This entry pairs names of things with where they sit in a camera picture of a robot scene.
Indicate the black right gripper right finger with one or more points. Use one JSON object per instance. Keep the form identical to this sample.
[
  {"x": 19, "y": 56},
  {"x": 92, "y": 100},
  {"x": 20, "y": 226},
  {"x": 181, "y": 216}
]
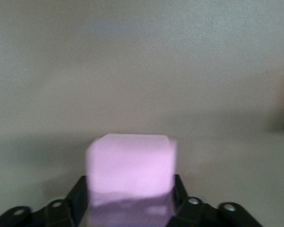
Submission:
[{"x": 196, "y": 215}]

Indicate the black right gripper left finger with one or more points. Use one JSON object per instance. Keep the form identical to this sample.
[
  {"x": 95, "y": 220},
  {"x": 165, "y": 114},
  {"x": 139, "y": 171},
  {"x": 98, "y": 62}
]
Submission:
[{"x": 61, "y": 212}]

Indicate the pink foam block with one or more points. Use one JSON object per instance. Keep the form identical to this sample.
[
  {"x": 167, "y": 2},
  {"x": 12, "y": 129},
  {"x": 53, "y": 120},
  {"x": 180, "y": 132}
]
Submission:
[{"x": 130, "y": 170}]

